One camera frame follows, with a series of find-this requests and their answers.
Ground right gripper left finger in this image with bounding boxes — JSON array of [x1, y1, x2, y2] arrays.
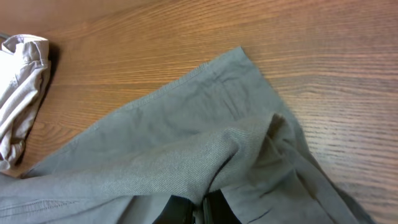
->
[[153, 195, 193, 224]]

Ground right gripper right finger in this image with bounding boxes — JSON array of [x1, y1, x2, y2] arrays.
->
[[203, 190, 241, 224]]

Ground grey shorts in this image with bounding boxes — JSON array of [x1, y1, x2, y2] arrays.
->
[[1, 47, 372, 223]]

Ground beige folded pants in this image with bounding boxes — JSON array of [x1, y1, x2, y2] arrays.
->
[[1, 34, 51, 170]]

